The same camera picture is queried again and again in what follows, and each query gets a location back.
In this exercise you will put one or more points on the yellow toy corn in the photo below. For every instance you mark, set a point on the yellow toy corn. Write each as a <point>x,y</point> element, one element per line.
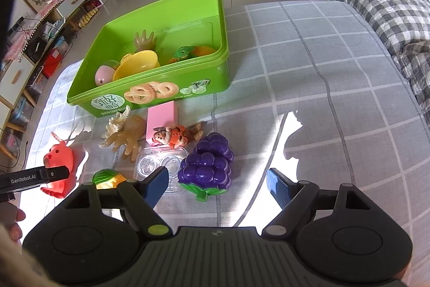
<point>108,179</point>

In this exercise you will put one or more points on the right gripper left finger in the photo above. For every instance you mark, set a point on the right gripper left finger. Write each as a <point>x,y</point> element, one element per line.
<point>139,199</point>

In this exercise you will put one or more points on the pink toy box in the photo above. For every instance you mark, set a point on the pink toy box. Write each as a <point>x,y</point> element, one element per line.
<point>160,116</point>

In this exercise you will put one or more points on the white tv cabinet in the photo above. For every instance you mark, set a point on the white tv cabinet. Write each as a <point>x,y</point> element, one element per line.
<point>38,36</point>

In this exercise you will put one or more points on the yellow toy cup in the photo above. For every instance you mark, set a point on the yellow toy cup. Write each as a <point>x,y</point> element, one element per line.
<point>136,63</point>

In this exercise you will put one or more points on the green plastic cookie box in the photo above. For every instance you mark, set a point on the green plastic cookie box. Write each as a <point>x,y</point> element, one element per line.
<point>176,23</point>

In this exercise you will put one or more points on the red storage box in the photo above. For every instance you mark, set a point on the red storage box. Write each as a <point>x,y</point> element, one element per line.
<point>51,61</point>

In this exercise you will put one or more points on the pink toy egg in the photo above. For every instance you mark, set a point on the pink toy egg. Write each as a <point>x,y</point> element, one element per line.
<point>104,75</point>

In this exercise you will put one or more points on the brown toy hand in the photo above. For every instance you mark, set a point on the brown toy hand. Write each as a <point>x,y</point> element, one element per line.
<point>143,42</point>

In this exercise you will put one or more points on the clear plastic blister tray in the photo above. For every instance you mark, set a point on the clear plastic blister tray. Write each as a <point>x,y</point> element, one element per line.
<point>152,158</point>

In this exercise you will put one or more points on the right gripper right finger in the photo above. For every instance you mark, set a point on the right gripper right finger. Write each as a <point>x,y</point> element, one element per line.
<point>296,202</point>

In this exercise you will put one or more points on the orange toy with green top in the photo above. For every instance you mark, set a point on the orange toy with green top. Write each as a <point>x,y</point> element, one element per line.
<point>188,52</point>

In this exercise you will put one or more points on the grey checked tablecloth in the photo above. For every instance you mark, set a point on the grey checked tablecloth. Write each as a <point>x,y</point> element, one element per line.
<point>314,93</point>

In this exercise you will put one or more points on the person left hand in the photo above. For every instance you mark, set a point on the person left hand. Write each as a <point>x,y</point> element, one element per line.
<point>11,215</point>

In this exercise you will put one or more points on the purple toy grapes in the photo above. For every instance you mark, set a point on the purple toy grapes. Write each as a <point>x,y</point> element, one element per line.
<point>206,171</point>

